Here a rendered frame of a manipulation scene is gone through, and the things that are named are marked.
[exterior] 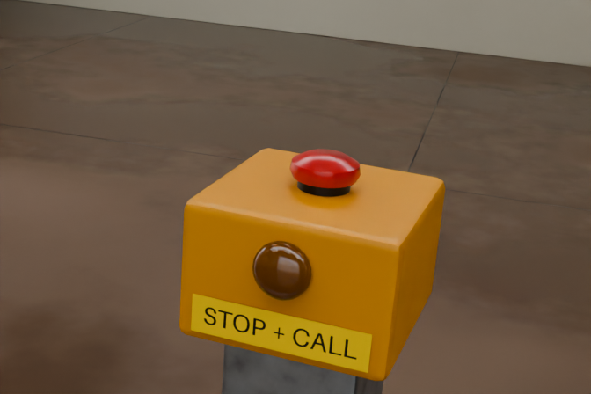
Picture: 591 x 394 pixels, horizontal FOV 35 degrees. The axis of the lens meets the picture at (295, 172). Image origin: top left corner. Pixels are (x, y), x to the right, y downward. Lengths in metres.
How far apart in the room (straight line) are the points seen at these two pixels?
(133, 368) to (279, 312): 1.99
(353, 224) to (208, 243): 0.08
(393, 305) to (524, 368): 2.20
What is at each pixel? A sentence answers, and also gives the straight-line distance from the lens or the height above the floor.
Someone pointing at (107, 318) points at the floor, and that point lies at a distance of 2.71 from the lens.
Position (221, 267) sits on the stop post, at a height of 1.05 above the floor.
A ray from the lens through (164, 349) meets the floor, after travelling 2.56.
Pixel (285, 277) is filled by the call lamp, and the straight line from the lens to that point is 0.47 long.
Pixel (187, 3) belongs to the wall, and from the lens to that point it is 7.59.
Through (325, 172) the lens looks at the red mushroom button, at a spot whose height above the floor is 1.09.
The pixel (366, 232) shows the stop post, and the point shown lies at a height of 1.08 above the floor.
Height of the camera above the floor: 1.25
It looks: 18 degrees down
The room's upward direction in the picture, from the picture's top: 5 degrees clockwise
